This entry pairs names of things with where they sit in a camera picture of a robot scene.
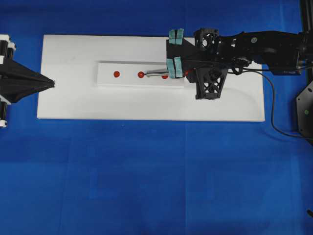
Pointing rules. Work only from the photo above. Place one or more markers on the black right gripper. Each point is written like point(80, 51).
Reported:
point(214, 60)

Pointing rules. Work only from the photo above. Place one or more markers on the red handled soldering iron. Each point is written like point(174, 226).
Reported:
point(165, 74)

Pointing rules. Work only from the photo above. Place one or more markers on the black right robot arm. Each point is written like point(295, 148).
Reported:
point(281, 52)

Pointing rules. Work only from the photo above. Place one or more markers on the white foam board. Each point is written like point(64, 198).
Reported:
point(71, 61)

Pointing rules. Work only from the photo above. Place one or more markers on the white raised strip plate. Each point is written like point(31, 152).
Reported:
point(125, 74)

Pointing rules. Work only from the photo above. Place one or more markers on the blue table mat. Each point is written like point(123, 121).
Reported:
point(97, 177)

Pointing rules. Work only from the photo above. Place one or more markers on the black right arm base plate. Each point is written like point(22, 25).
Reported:
point(304, 106)

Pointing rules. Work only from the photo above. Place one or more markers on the black aluminium frame rail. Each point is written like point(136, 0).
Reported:
point(306, 9)

